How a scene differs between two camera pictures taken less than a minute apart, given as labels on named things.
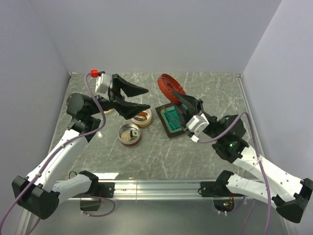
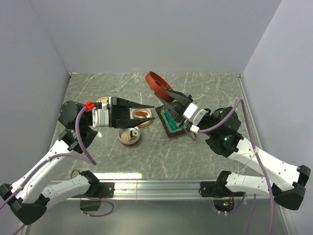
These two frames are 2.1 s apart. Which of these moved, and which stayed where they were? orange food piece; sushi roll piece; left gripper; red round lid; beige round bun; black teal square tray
Moved: left gripper; red round lid
Stayed: beige round bun; orange food piece; black teal square tray; sushi roll piece
